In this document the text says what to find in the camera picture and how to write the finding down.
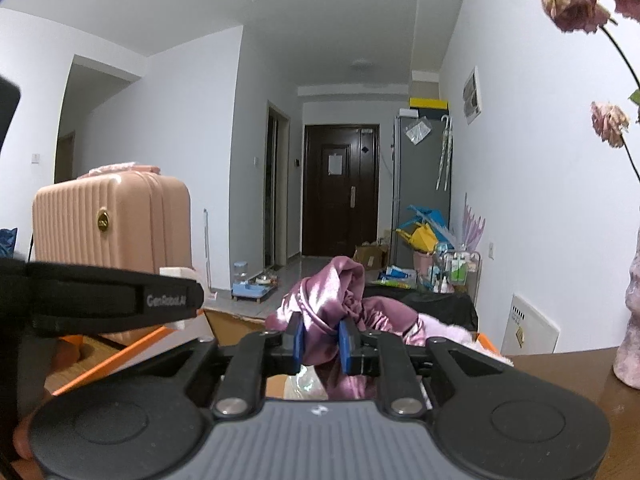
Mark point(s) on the blue and white package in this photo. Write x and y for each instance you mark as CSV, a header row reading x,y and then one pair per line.
x,y
397,275

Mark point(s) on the pink ribbed suitcase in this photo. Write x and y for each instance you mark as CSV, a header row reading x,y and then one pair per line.
x,y
115,220

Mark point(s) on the blue pet water feeder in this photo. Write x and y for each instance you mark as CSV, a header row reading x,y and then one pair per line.
x,y
247,290

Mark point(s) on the clear plastic bag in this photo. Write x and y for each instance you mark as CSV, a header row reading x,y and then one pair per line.
x,y
417,131

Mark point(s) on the pink satin cloth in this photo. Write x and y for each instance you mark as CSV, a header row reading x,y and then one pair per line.
x,y
330,285

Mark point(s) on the lavender fluffy sock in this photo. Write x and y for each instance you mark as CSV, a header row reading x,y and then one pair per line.
x,y
445,330

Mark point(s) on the blue plastic stool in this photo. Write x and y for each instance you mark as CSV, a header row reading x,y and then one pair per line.
x,y
432,217

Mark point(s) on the dark interior doorway frame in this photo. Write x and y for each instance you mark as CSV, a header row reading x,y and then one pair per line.
x,y
272,185

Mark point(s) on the metal trolley with bottles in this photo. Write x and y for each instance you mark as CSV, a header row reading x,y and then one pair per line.
x,y
455,272

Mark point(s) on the white folded umbrella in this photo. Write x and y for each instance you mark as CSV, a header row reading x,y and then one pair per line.
x,y
444,155

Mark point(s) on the dark wooden entrance door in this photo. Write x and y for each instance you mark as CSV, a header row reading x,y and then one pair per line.
x,y
315,210

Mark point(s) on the grey refrigerator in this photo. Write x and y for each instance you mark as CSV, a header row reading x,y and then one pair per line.
x,y
420,175

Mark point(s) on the purple feather wall decoration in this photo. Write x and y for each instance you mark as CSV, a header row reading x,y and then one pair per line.
x,y
474,227

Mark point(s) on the light green plastic bag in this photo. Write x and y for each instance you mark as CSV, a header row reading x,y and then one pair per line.
x,y
305,385

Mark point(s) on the blue bag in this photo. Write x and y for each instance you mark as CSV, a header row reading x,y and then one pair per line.
x,y
7,242

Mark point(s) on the pink plastic packet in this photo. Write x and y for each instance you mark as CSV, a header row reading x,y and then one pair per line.
x,y
120,169

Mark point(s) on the dried pink rose bouquet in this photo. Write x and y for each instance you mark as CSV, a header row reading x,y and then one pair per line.
x,y
575,0

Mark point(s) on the orange cardboard box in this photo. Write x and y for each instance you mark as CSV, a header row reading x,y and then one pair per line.
x,y
235,327

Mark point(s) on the white paper notice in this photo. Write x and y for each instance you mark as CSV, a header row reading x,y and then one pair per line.
x,y
335,165

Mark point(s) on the white flat panel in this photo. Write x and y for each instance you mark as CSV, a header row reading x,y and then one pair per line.
x,y
530,327

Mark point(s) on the yellow and black box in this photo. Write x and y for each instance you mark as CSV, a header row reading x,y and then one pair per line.
x,y
429,103

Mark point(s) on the person's left hand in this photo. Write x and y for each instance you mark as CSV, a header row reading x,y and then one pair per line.
x,y
24,440

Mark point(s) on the white electrical wall panel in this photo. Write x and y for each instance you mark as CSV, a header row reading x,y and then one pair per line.
x,y
472,95

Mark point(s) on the white mop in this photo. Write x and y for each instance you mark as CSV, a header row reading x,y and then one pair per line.
x,y
206,260

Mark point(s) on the white foam sponge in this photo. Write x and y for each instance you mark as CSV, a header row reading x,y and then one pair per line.
x,y
180,274

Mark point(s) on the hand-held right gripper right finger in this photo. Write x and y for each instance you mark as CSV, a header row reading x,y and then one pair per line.
x,y
344,352

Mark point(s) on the pink textured vase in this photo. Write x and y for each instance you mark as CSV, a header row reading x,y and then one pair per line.
x,y
631,320

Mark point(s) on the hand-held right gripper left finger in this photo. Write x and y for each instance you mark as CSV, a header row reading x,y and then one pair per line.
x,y
298,350

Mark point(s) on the brown cardboard box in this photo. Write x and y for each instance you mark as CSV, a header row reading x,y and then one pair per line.
x,y
370,256

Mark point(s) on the pink plastic bin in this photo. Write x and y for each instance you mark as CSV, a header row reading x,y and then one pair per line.
x,y
422,265

